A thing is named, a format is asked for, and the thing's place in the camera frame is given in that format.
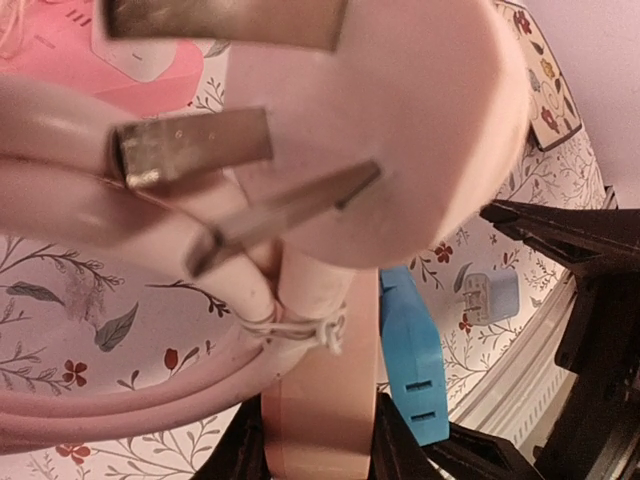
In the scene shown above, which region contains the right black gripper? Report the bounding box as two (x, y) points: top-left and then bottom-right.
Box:
(479, 200), (639, 479)

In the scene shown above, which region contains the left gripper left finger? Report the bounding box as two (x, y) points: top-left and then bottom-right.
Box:
(191, 395), (272, 480)

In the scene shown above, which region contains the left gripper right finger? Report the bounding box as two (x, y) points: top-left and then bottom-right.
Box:
(372, 392), (540, 479)

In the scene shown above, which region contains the blue plug adapter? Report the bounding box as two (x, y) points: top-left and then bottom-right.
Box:
(379, 266), (449, 447)

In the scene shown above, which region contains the round pink socket with cord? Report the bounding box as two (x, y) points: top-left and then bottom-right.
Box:
(1, 1), (529, 479)

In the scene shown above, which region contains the light blue charger plug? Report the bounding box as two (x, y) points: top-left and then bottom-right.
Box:
(453, 262), (520, 326)

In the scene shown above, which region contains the floral square coaster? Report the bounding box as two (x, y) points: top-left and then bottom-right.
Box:
(493, 1), (583, 152)

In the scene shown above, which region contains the floral table cloth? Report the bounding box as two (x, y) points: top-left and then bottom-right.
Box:
(0, 0), (609, 480)

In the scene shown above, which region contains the pink flat power strip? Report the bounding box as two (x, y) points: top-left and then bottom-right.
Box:
(1, 1), (204, 116)

